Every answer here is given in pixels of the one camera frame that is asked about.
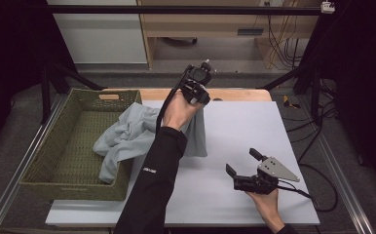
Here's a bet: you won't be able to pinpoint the yellow and black tape piece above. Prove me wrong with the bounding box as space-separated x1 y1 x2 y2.
282 95 302 110

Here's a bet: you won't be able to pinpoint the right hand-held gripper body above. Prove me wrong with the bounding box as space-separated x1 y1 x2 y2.
233 156 301 196

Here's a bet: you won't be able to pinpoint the white power plug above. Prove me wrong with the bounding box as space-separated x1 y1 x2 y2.
320 1 336 15

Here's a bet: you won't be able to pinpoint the light grey cloth garment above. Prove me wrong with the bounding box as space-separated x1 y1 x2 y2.
93 101 208 185

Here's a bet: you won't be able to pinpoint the bundle of hanging cables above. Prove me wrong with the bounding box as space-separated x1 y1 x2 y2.
266 14 303 71

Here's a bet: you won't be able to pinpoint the green woven basket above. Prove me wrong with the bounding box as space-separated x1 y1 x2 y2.
19 88 143 202

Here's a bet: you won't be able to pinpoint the black metal stand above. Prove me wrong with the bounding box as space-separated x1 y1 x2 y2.
40 61 108 125
256 62 324 122

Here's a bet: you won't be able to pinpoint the light wooden desk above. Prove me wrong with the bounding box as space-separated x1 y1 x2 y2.
136 0 324 70

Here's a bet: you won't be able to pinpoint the person's left hand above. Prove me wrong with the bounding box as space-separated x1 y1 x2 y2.
161 91 207 132

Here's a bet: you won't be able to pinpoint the black horizontal frame bar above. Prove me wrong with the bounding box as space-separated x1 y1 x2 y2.
46 4 322 17

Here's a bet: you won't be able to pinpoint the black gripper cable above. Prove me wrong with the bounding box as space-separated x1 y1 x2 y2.
276 162 340 215
155 64 191 135

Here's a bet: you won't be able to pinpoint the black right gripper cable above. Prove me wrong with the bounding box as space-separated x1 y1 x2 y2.
276 162 340 215

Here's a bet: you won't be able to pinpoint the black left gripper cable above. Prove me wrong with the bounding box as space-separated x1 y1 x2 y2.
155 64 191 135

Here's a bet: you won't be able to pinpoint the aluminium frame rail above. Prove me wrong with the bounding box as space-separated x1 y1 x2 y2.
296 97 376 234
0 93 67 234

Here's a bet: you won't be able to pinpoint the black floor cables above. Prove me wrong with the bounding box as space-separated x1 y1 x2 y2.
282 77 340 165

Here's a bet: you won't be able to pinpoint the person's right hand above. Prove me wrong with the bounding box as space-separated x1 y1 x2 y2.
245 188 286 234

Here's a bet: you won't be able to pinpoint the white cabinet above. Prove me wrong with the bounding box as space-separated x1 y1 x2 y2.
46 0 148 64

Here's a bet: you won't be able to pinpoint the white table board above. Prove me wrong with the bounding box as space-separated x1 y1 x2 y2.
45 99 321 228

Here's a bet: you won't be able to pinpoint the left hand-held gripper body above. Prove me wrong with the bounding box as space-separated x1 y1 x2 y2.
176 59 214 105

